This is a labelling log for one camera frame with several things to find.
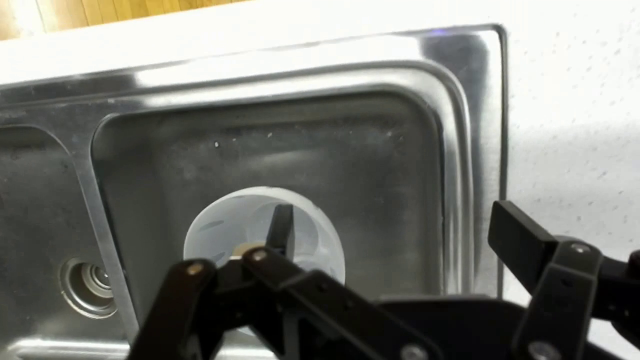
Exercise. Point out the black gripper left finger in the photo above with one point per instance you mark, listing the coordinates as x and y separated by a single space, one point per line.
200 300

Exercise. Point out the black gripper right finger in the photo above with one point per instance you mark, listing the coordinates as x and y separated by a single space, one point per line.
567 286

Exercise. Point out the translucent white plastic bowl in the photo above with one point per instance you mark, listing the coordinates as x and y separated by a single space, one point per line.
220 226

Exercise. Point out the metal sink drain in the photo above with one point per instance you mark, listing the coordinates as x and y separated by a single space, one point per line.
88 289

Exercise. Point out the stainless steel double sink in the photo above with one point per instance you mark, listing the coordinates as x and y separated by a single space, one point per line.
267 132

